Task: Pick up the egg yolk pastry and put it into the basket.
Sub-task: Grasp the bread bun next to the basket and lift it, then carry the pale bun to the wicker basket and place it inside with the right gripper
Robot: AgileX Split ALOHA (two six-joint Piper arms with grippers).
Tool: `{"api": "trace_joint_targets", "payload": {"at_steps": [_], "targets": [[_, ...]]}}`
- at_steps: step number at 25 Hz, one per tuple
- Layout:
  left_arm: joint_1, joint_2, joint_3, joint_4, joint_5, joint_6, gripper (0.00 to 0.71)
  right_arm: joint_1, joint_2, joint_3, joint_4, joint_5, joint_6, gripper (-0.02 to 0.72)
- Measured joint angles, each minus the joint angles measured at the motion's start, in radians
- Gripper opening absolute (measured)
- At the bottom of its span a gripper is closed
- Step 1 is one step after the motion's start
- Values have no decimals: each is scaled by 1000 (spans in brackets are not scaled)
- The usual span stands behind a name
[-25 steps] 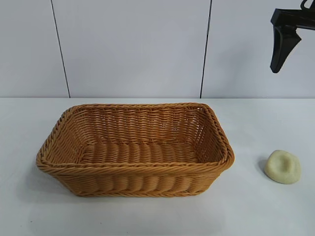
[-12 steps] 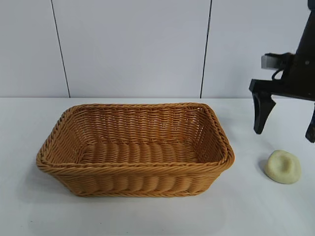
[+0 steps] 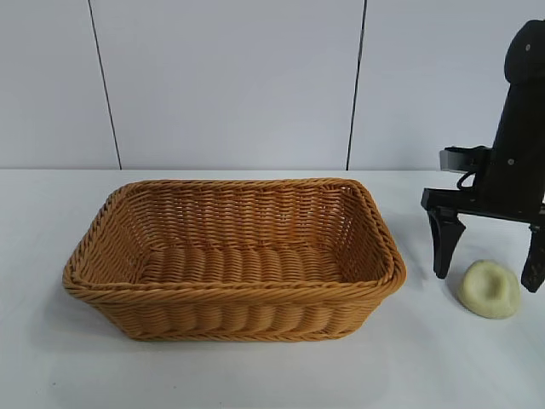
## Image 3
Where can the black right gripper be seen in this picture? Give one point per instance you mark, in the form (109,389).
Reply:
(517,170)

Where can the pale yellow egg yolk pastry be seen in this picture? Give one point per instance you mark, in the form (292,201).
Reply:
(489,289)

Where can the brown woven wicker basket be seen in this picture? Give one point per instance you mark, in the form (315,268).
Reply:
(238,264)

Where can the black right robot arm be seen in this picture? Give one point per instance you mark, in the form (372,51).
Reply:
(526,51)

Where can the grey black wrist camera box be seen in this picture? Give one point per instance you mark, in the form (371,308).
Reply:
(462,159)

